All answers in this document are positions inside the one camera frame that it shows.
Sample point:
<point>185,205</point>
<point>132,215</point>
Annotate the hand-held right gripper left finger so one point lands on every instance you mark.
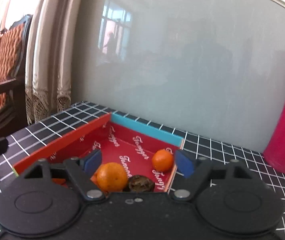
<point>93,161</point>

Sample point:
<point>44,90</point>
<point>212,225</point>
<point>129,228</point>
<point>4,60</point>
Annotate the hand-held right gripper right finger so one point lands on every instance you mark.
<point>185,163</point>

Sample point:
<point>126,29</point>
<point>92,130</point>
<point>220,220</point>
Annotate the orange tangerine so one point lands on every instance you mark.
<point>162,160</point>
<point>112,176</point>

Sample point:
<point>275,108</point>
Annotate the orange carrot piece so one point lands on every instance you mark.
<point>57,181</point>

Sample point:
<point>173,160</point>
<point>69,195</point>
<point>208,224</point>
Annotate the colourful cardboard box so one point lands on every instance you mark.
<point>132,145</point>

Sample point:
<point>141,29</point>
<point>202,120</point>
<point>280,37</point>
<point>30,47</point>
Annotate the dark mangosteen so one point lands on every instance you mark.
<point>140,183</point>

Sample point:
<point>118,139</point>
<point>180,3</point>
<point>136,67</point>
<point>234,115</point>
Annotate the dark wooden striped chair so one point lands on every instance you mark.
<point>2,55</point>

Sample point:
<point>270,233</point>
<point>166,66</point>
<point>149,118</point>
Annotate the beige curtain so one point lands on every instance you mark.
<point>52,55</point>

